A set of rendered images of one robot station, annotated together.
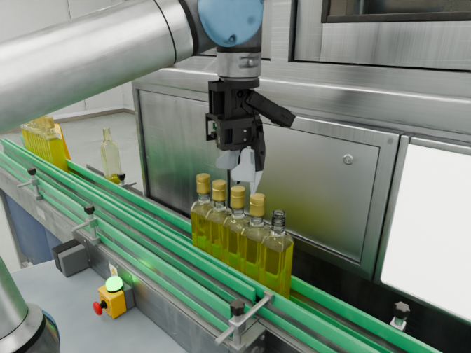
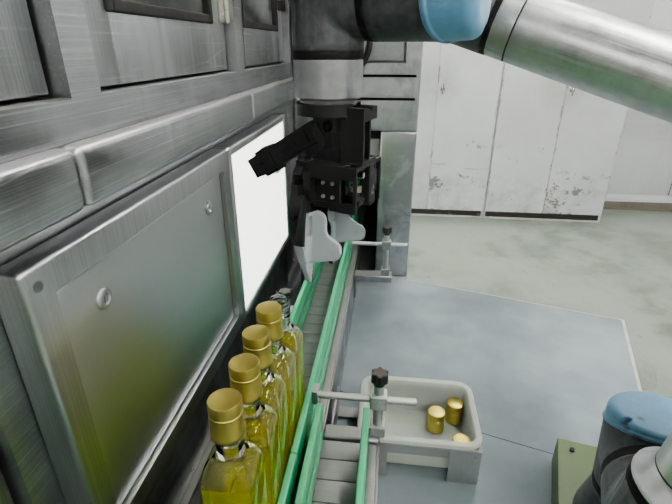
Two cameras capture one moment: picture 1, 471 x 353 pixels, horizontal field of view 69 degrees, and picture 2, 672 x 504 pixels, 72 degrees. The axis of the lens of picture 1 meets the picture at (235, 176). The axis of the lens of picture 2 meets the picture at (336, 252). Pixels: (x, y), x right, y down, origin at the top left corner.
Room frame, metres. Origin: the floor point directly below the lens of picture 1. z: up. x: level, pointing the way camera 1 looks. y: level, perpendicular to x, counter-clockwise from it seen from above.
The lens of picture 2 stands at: (0.91, 0.43, 1.48)
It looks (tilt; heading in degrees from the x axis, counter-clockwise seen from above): 24 degrees down; 235
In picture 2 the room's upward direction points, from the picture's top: straight up
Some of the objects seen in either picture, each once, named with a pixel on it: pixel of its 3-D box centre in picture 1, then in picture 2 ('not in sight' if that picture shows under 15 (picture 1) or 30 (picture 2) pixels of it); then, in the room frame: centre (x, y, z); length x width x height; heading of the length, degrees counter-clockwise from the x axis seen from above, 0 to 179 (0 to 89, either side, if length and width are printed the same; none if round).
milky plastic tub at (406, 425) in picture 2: not in sight; (415, 424); (0.38, -0.04, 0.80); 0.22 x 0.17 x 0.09; 138
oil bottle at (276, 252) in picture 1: (275, 272); (284, 383); (0.64, -0.09, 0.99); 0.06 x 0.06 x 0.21; 49
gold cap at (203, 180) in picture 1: (203, 183); (226, 416); (0.80, 0.08, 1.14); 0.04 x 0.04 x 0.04
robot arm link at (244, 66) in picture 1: (240, 66); (329, 81); (0.61, -0.01, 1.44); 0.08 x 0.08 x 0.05
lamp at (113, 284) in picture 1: (113, 283); not in sight; (0.78, 0.34, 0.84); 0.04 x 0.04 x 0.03
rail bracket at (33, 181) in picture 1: (29, 186); not in sight; (1.21, 0.80, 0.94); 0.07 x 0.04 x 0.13; 138
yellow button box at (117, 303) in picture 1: (115, 298); not in sight; (0.77, 0.34, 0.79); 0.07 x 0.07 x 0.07; 48
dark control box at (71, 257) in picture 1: (70, 258); not in sight; (0.96, 0.55, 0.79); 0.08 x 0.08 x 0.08; 48
